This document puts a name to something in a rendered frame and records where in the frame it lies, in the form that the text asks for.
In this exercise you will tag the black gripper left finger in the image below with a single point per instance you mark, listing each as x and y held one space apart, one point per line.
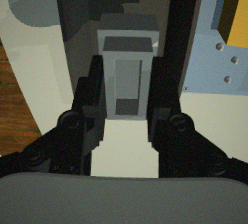
61 150

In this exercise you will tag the yellow rectangular block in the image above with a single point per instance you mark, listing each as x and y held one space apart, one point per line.
233 23

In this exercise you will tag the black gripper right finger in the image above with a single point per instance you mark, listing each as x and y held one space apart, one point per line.
173 135

